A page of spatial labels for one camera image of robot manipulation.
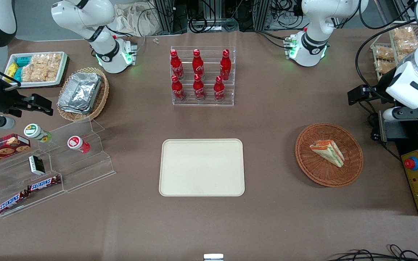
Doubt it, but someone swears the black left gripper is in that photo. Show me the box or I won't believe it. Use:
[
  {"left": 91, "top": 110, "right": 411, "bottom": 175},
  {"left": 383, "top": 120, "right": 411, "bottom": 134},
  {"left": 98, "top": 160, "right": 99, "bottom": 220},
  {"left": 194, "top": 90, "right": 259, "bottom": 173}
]
[{"left": 347, "top": 85, "right": 388, "bottom": 106}]

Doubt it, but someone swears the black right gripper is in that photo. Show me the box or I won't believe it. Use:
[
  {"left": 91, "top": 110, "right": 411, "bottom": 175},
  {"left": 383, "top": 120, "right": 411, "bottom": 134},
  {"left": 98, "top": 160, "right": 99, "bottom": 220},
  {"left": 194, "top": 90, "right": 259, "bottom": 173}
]
[{"left": 0, "top": 84, "right": 54, "bottom": 117}]

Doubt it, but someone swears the triangular sandwich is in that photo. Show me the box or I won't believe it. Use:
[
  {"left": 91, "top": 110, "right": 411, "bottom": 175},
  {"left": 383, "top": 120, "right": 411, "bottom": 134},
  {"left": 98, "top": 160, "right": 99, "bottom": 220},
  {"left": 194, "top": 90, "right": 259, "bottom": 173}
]
[{"left": 310, "top": 140, "right": 345, "bottom": 168}]

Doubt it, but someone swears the aluminium foil tray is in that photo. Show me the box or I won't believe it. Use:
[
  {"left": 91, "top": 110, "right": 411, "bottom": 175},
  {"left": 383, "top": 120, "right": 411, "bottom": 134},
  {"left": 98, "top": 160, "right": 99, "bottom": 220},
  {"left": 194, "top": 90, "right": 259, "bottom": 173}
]
[
  {"left": 59, "top": 71, "right": 103, "bottom": 110},
  {"left": 57, "top": 101, "right": 100, "bottom": 115}
]

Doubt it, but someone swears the white snack tray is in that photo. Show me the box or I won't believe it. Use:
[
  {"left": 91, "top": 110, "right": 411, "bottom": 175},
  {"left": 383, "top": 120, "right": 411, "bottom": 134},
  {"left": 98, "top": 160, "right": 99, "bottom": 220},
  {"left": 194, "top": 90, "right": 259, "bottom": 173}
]
[{"left": 4, "top": 51, "right": 68, "bottom": 88}]

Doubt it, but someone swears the light wicker basket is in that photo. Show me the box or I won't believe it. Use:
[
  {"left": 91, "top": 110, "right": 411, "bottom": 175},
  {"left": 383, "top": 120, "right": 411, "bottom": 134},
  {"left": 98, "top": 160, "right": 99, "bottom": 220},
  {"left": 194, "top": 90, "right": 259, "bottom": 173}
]
[{"left": 56, "top": 67, "right": 110, "bottom": 122}]

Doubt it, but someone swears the brown wicker basket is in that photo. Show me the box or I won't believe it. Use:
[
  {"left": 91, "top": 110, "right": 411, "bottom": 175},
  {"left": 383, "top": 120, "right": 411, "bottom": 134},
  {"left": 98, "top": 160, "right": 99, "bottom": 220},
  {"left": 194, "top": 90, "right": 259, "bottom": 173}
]
[{"left": 295, "top": 123, "right": 364, "bottom": 188}]

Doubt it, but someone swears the cream plastic tray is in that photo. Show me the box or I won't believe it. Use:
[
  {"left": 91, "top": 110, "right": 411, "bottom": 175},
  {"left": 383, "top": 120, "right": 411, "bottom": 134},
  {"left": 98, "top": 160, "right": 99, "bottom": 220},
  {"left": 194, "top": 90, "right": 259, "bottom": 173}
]
[{"left": 159, "top": 138, "right": 245, "bottom": 197}]

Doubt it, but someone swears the green lid cup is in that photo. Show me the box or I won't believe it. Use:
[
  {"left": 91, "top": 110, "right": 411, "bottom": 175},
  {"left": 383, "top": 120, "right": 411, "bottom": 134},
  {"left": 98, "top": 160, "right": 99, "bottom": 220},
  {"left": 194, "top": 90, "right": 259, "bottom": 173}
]
[{"left": 24, "top": 123, "right": 53, "bottom": 143}]

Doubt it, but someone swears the clear rice cracker bag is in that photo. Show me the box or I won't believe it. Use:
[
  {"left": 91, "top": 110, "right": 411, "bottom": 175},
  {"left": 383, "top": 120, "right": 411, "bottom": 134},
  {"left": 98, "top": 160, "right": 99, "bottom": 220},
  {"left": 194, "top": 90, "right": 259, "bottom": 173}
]
[
  {"left": 31, "top": 53, "right": 63, "bottom": 71},
  {"left": 21, "top": 63, "right": 36, "bottom": 83},
  {"left": 32, "top": 67, "right": 60, "bottom": 83}
]

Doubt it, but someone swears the yellow snack packet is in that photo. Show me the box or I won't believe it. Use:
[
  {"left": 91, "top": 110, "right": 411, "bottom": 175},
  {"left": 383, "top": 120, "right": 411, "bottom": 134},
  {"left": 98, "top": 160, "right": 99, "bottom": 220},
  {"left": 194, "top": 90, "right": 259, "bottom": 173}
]
[{"left": 5, "top": 62, "right": 19, "bottom": 79}]

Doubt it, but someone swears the red lid cup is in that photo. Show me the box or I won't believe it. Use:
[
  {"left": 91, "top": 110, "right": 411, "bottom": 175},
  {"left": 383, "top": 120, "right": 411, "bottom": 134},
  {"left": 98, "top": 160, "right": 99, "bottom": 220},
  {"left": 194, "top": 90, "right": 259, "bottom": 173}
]
[{"left": 67, "top": 136, "right": 91, "bottom": 154}]

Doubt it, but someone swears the red plaid cookie box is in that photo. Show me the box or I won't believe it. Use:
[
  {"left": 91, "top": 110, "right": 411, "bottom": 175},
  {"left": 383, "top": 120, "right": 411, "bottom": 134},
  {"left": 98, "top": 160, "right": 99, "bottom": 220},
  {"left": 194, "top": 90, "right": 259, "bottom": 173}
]
[{"left": 0, "top": 133, "right": 31, "bottom": 168}]

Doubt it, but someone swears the small black box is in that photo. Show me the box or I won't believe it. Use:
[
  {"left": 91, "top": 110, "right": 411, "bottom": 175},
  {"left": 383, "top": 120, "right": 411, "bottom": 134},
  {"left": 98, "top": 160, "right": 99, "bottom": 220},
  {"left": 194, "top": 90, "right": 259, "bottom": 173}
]
[{"left": 28, "top": 155, "right": 46, "bottom": 175}]

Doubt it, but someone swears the snickers bar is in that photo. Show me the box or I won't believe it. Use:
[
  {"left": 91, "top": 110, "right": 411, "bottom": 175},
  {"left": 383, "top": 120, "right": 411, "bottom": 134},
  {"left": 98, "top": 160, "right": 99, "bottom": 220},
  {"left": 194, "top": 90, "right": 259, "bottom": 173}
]
[
  {"left": 26, "top": 175, "right": 62, "bottom": 193},
  {"left": 0, "top": 191, "right": 30, "bottom": 215}
]

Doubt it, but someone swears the clear acrylic stepped stand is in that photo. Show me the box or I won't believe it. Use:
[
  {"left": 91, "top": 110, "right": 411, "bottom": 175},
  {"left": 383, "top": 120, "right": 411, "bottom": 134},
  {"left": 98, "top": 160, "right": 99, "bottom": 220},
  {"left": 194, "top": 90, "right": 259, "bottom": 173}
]
[
  {"left": 37, "top": 117, "right": 116, "bottom": 193},
  {"left": 0, "top": 144, "right": 66, "bottom": 219}
]

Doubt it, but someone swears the white cloth bag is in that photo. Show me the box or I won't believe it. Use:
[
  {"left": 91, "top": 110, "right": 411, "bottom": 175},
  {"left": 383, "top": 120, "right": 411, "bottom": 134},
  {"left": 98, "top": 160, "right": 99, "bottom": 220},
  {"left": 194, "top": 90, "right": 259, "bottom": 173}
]
[{"left": 112, "top": 1, "right": 167, "bottom": 37}]

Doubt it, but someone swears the red cola bottle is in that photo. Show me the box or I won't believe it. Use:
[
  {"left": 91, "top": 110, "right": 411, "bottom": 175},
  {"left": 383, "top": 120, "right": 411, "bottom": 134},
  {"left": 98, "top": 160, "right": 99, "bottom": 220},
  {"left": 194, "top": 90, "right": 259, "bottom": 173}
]
[
  {"left": 193, "top": 74, "right": 206, "bottom": 102},
  {"left": 171, "top": 74, "right": 185, "bottom": 102},
  {"left": 220, "top": 49, "right": 232, "bottom": 81},
  {"left": 213, "top": 75, "right": 226, "bottom": 103},
  {"left": 192, "top": 49, "right": 205, "bottom": 76},
  {"left": 170, "top": 49, "right": 184, "bottom": 80}
]

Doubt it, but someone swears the clear acrylic bottle rack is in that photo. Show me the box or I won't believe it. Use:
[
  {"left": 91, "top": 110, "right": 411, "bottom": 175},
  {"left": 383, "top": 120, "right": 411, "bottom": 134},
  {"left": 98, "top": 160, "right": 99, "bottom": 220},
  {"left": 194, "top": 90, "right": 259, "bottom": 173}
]
[{"left": 170, "top": 46, "right": 237, "bottom": 107}]

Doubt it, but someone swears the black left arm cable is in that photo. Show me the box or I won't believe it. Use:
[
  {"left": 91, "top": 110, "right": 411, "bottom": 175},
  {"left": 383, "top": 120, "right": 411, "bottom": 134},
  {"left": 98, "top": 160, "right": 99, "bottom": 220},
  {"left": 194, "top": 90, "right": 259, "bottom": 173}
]
[{"left": 355, "top": 0, "right": 418, "bottom": 97}]

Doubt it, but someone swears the black machine power cable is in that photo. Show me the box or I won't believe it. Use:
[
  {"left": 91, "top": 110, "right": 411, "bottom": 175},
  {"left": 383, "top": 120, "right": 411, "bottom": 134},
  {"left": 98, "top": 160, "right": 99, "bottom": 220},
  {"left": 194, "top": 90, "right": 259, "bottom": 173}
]
[{"left": 357, "top": 99, "right": 402, "bottom": 162}]

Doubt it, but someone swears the white wire rack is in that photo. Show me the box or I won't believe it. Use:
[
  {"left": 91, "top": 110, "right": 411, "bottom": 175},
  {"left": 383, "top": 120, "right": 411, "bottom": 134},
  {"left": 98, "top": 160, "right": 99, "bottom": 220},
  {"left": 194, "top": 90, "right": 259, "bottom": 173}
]
[{"left": 370, "top": 21, "right": 418, "bottom": 82}]

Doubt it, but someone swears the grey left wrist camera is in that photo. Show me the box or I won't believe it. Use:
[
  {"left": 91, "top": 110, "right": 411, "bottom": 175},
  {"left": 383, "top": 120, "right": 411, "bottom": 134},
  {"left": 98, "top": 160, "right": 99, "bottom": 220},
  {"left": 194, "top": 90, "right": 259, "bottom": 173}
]
[{"left": 382, "top": 106, "right": 418, "bottom": 122}]

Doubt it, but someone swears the aluminium frame post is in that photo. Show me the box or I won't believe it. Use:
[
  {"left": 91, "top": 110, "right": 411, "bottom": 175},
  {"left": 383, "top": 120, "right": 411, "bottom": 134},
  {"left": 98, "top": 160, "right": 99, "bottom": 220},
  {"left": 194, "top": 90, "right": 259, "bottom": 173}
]
[
  {"left": 150, "top": 0, "right": 175, "bottom": 35},
  {"left": 252, "top": 0, "right": 272, "bottom": 32}
]

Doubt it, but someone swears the black floor cable bundle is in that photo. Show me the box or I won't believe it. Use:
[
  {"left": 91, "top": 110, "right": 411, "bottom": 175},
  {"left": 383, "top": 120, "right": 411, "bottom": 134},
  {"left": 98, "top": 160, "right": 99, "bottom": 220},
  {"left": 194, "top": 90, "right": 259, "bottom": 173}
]
[{"left": 326, "top": 244, "right": 418, "bottom": 261}]

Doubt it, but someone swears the black background cable bundle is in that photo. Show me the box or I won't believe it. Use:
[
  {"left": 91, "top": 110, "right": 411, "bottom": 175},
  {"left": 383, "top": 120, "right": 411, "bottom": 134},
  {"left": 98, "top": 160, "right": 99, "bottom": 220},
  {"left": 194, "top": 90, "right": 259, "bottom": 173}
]
[{"left": 175, "top": 0, "right": 254, "bottom": 34}]

